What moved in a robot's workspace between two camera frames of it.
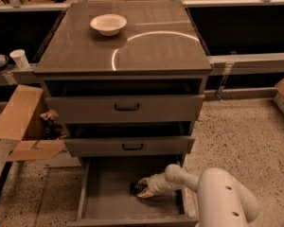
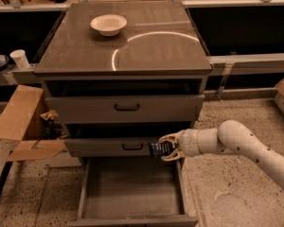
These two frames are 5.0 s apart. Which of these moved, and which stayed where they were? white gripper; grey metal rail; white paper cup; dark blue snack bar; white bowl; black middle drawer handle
Moved: dark blue snack bar; white gripper
Stayed: white bowl; white paper cup; grey metal rail; black middle drawer handle
